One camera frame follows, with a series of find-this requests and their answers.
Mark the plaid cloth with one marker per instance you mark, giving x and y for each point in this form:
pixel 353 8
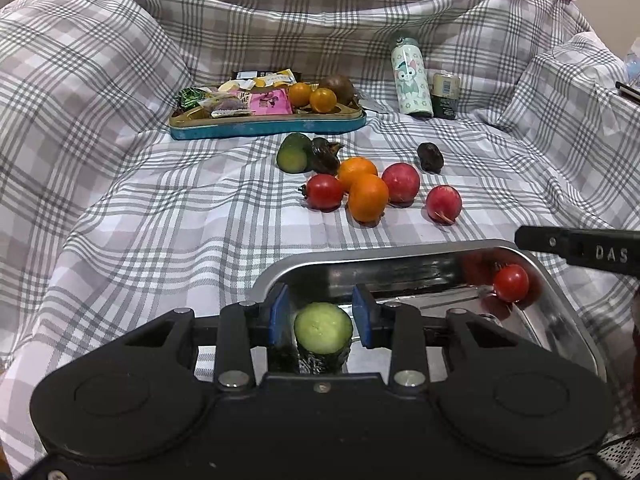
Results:
pixel 150 200

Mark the green snack packet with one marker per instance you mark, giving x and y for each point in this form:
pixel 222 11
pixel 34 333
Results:
pixel 190 97

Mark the purple snack packet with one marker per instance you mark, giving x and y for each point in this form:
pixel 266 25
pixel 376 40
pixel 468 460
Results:
pixel 226 105

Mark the small orange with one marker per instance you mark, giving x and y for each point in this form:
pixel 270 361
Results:
pixel 323 100
pixel 300 94

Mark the brown round fruit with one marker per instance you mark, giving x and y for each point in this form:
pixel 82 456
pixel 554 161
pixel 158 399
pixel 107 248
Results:
pixel 337 85

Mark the green avocado half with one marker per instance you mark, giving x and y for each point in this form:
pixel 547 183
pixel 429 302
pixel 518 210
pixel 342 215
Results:
pixel 292 154

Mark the yellow snack packet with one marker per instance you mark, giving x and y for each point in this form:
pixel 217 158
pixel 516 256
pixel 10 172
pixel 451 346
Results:
pixel 274 79

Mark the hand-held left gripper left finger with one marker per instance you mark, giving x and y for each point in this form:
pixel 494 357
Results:
pixel 279 312

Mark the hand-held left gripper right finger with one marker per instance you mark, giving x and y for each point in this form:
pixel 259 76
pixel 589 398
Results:
pixel 361 316

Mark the clear plastic bag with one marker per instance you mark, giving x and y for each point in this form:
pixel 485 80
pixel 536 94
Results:
pixel 634 62

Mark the black snack packet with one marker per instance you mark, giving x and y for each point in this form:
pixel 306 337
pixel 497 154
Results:
pixel 246 74

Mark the pink snack packet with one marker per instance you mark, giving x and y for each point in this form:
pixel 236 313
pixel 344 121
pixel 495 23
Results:
pixel 270 102

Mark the red tomato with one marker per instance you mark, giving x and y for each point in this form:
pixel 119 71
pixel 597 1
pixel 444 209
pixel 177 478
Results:
pixel 325 192
pixel 511 282

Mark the blue tin tray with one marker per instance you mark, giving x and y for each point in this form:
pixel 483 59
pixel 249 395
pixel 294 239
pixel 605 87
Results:
pixel 265 125

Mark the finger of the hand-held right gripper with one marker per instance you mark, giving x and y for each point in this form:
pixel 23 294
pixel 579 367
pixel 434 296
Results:
pixel 575 247

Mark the red apple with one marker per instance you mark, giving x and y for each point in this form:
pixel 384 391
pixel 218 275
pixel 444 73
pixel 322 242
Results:
pixel 443 204
pixel 401 182

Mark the cucumber piece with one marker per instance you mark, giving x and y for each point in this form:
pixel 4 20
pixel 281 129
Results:
pixel 322 330

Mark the dark green can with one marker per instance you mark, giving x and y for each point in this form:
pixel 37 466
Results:
pixel 445 95

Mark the mint cartoon water bottle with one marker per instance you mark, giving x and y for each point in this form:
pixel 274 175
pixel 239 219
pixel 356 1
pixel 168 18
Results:
pixel 411 80

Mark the black flat device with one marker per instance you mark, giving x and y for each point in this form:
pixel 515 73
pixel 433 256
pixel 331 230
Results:
pixel 629 90

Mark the steel tray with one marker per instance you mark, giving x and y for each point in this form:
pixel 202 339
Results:
pixel 415 272

